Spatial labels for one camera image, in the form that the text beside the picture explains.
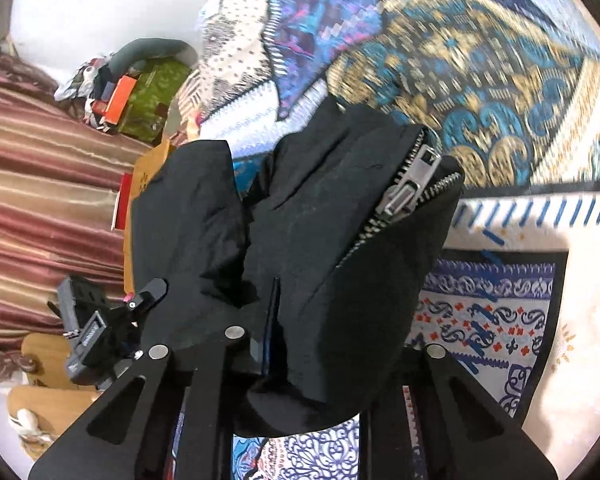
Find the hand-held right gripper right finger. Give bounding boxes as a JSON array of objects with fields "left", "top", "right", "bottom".
[{"left": 358, "top": 342, "right": 556, "bottom": 480}]

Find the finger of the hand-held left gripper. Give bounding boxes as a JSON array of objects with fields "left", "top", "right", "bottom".
[{"left": 130, "top": 277, "right": 169, "bottom": 329}]

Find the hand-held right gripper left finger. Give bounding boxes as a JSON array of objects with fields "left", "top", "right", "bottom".
[{"left": 27, "top": 276, "right": 282, "bottom": 480}]

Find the black zip jacket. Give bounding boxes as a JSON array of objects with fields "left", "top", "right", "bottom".
[{"left": 127, "top": 95, "right": 466, "bottom": 438}]

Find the wooden chair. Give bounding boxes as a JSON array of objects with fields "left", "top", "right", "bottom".
[{"left": 7, "top": 332, "right": 104, "bottom": 457}]

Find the red box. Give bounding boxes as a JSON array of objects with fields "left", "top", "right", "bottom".
[{"left": 111, "top": 172, "right": 134, "bottom": 232}]

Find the red striped curtain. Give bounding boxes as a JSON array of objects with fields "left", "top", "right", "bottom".
[{"left": 0, "top": 45, "right": 152, "bottom": 387}]

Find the orange box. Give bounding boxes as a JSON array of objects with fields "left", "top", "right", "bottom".
[{"left": 104, "top": 76, "right": 137, "bottom": 127}]

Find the white crumpled plastic bag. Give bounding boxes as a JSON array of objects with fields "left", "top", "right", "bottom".
[{"left": 54, "top": 55, "right": 112, "bottom": 107}]

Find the grey neck pillow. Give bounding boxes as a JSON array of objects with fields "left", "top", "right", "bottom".
[{"left": 107, "top": 38, "right": 189, "bottom": 79}]

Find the blue patterned blanket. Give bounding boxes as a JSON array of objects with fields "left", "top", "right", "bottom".
[{"left": 172, "top": 0, "right": 600, "bottom": 480}]

